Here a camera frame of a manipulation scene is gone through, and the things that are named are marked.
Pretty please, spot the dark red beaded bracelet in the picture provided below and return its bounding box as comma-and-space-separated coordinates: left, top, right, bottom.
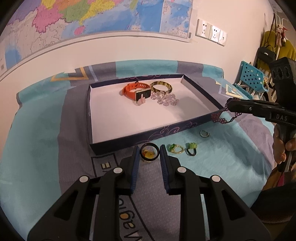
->
210, 98, 242, 125

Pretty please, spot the black ring green stone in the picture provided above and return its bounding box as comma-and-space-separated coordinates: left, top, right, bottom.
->
186, 142, 197, 156

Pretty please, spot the clear crystal bead bracelet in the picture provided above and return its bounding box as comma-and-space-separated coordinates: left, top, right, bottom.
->
150, 91, 179, 107

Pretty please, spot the tortoiseshell bangle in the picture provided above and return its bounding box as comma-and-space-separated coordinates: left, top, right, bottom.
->
150, 81, 173, 94

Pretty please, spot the orange smart watch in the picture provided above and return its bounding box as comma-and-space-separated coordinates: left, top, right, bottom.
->
121, 82, 152, 101

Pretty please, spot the right hand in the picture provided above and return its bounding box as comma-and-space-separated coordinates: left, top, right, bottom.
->
273, 126, 295, 164

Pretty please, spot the black handbag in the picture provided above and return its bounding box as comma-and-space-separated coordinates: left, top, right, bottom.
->
257, 45, 276, 64

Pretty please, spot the teal perforated stool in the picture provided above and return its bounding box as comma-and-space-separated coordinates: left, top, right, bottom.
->
233, 61, 268, 101

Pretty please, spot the yellow hanging garment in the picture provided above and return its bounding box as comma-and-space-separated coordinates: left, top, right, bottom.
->
257, 31, 295, 71

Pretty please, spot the teal grey bed sheet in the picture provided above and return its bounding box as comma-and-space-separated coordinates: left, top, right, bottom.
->
1, 60, 274, 239

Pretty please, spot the dark blue shallow box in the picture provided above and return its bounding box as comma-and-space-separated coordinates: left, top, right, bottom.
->
89, 74, 223, 155

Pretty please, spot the gold ring green stone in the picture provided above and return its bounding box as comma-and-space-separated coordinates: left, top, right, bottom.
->
168, 144, 184, 154

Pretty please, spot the white wall socket panel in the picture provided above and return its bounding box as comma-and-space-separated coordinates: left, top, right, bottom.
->
195, 19, 227, 46

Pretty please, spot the colourful wall map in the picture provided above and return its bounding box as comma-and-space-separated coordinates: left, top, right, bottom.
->
1, 1, 193, 74

